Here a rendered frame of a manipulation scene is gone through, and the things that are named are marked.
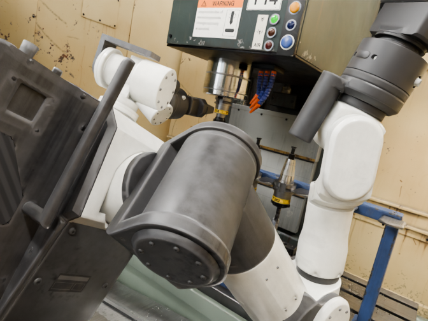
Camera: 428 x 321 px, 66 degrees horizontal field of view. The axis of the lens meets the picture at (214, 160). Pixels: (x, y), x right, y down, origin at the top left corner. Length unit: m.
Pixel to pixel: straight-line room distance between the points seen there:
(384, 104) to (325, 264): 0.23
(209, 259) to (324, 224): 0.25
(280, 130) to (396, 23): 1.09
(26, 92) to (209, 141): 0.17
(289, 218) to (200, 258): 1.29
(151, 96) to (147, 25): 1.76
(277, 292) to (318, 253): 0.11
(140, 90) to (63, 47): 1.44
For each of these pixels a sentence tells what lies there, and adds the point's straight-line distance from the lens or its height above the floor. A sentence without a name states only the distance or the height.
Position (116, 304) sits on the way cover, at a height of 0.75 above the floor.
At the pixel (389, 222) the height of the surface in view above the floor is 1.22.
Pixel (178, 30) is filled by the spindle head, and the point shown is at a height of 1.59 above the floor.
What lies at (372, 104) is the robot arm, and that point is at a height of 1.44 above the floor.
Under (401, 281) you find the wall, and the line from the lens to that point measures 1.91.
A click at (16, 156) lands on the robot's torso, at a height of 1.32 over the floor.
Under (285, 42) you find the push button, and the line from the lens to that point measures 0.86.
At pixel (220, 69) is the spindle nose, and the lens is 1.11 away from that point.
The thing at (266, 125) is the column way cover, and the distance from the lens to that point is 1.56.
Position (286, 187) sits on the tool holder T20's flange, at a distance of 0.91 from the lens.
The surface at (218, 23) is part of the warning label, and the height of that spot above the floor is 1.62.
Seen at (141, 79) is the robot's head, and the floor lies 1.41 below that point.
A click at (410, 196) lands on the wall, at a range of 1.81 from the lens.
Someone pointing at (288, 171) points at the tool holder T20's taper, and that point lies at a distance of 0.91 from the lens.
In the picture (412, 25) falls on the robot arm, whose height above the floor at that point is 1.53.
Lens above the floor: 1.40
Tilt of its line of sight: 10 degrees down
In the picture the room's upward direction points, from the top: 11 degrees clockwise
